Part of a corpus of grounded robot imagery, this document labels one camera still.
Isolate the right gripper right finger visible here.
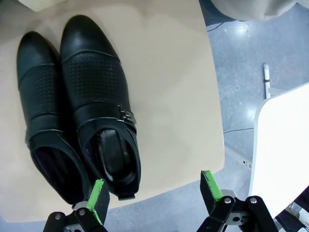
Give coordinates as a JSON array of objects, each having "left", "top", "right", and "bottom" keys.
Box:
[{"left": 197, "top": 170, "right": 278, "bottom": 232}]

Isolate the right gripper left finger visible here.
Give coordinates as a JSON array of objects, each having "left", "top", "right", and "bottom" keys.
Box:
[{"left": 43, "top": 178, "right": 111, "bottom": 232}]

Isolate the black leather buckle shoe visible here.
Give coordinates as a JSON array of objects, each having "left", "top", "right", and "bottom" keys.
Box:
[
  {"left": 16, "top": 30, "right": 90, "bottom": 205},
  {"left": 59, "top": 14, "right": 142, "bottom": 201}
]

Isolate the white table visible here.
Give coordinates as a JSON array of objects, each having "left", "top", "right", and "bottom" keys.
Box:
[{"left": 248, "top": 82, "right": 309, "bottom": 213}]

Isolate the white metal table leg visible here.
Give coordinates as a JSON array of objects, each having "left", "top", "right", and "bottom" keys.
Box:
[{"left": 262, "top": 63, "right": 272, "bottom": 100}]

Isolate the grey perforated frame bar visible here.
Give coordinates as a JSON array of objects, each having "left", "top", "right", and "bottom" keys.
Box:
[{"left": 224, "top": 144, "right": 253, "bottom": 171}]

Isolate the black floor cable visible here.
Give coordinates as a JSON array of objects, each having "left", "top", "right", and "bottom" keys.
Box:
[
  {"left": 207, "top": 22, "right": 225, "bottom": 32},
  {"left": 223, "top": 128, "right": 254, "bottom": 134}
]

